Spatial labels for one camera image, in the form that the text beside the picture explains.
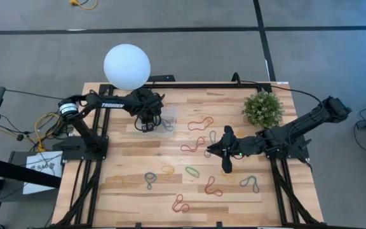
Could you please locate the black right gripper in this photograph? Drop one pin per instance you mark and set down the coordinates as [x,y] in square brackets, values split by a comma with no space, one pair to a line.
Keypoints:
[234,148]

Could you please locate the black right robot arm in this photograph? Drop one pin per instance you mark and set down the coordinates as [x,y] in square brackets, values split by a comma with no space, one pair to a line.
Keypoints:
[310,122]

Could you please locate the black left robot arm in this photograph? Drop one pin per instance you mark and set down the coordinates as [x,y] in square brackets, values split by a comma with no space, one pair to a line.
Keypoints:
[113,105]

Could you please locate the white printed paper sheet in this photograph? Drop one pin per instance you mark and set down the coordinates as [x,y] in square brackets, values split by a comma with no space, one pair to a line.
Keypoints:
[43,178]

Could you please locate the green potted plant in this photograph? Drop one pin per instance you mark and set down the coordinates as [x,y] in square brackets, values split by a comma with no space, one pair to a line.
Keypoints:
[262,109]

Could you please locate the white globe lamp black base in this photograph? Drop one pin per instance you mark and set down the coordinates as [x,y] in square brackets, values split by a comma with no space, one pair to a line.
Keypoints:
[127,66]

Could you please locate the yellow rubber band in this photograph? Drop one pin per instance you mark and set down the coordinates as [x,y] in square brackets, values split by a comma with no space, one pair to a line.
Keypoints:
[170,172]
[230,178]
[123,181]
[240,133]

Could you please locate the green rubber band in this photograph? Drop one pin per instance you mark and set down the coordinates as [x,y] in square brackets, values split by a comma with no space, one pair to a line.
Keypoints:
[187,168]

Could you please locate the clear plastic bin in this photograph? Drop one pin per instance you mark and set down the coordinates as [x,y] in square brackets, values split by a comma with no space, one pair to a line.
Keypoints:
[171,116]

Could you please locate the black power box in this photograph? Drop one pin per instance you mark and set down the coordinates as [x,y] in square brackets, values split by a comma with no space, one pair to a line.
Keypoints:
[165,78]

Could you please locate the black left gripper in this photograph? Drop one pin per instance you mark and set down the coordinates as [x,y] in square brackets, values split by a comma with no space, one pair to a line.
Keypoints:
[147,111]

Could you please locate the teal rubber band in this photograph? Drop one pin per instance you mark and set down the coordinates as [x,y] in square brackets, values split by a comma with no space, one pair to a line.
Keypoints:
[256,188]
[209,137]
[149,184]
[170,128]

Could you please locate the black beam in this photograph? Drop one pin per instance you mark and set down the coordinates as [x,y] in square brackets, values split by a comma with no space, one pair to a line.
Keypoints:
[11,170]

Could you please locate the red rubber band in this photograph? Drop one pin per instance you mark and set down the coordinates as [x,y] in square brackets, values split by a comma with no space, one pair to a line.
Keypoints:
[208,187]
[178,204]
[201,123]
[195,144]

